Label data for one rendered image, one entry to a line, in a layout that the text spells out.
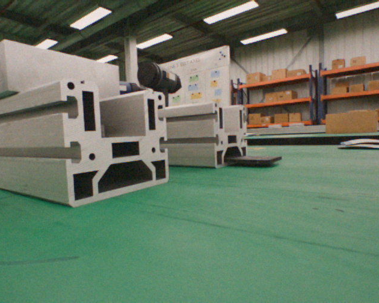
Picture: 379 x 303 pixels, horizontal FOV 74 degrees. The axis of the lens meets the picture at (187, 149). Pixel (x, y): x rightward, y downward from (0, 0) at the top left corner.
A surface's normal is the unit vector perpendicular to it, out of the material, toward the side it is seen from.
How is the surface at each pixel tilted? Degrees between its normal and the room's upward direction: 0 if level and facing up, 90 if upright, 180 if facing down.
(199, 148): 90
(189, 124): 90
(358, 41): 90
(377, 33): 90
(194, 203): 0
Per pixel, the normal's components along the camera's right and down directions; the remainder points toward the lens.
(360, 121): -0.67, 0.05
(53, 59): 0.81, 0.00
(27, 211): -0.04, -1.00
